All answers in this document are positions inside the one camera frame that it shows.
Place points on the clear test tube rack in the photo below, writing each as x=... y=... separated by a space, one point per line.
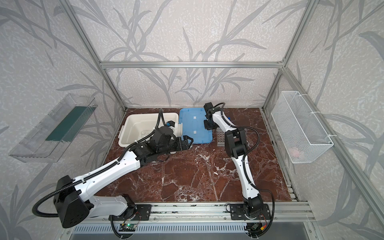
x=220 y=137

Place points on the green circuit board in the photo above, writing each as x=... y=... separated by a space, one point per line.
x=128 y=227

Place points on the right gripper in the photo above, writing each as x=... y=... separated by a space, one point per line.
x=208 y=114

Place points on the white plastic storage bin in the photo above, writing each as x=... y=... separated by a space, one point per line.
x=138 y=126

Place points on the blue plastic bin lid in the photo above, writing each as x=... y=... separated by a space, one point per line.
x=192 y=120

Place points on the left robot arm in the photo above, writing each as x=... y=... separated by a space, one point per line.
x=74 y=200

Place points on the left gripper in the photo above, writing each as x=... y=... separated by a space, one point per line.
x=179 y=143

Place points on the clear acrylic wall shelf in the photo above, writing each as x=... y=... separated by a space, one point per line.
x=48 y=141

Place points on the white wire mesh basket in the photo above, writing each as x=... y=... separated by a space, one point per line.
x=299 y=126

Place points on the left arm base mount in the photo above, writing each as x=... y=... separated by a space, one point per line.
x=134 y=213

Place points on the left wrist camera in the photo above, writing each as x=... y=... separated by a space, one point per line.
x=172 y=125

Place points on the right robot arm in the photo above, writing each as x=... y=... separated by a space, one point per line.
x=236 y=147

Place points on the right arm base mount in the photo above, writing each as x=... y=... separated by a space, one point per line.
x=241 y=212

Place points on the pink object in basket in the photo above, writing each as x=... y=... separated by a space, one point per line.
x=295 y=152

